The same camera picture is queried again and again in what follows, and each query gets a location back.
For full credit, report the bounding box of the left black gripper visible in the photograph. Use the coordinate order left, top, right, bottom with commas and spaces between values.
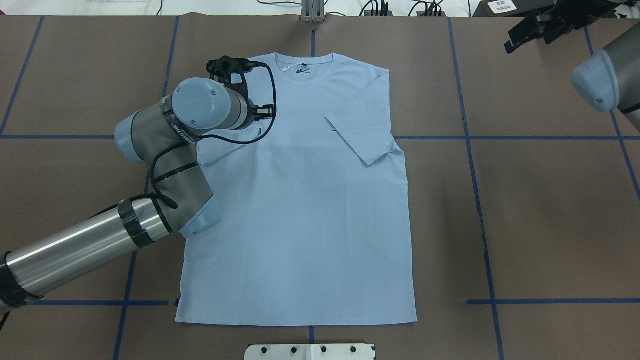
253, 104, 275, 121

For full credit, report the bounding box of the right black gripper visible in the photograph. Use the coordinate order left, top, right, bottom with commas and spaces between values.
504, 0, 616, 54

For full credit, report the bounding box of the light blue t-shirt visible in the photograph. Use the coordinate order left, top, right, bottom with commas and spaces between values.
175, 53, 418, 327

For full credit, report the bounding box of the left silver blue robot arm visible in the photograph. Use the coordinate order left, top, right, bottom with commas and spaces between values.
1, 77, 278, 315

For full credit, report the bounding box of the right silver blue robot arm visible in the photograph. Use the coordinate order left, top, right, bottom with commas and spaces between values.
504, 0, 640, 130

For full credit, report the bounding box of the black label box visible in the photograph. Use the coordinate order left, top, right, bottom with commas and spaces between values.
471, 0, 531, 18

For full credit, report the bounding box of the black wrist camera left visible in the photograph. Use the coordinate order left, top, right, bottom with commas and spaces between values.
205, 55, 256, 89

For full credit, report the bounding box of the aluminium frame post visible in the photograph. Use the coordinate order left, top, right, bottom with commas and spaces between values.
300, 0, 326, 23

